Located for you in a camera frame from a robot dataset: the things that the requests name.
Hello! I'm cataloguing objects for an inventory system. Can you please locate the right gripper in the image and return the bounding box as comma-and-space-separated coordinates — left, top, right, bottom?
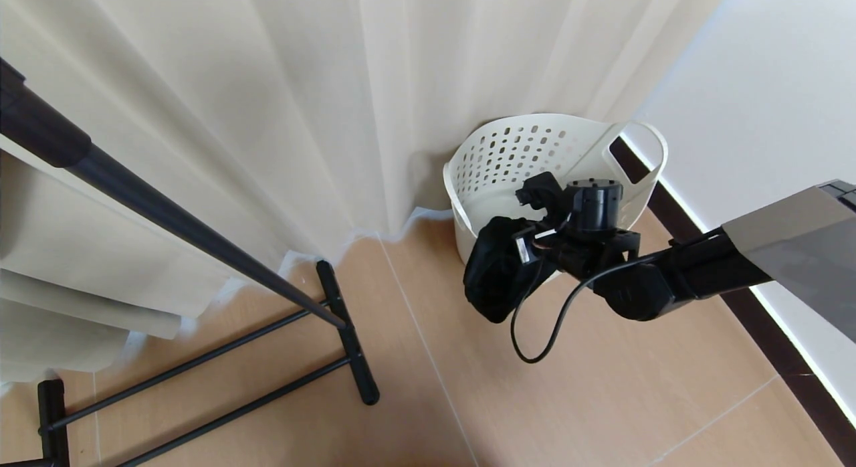
512, 221, 582, 278

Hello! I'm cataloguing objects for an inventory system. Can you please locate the beige curtain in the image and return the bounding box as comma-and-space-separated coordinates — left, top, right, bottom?
0, 0, 733, 387

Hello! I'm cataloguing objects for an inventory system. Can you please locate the black sleeveless top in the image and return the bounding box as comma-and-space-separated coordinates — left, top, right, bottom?
463, 216, 559, 324

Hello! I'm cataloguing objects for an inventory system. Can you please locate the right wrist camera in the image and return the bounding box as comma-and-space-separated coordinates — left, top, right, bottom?
515, 173, 566, 221

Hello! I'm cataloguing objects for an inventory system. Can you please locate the black cable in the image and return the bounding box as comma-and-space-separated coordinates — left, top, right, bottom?
510, 253, 669, 364

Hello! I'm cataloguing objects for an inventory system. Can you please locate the black clothes rack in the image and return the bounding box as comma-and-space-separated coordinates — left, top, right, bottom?
0, 58, 381, 467

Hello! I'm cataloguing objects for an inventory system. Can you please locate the white laundry basket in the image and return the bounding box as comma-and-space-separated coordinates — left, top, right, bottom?
443, 114, 668, 267

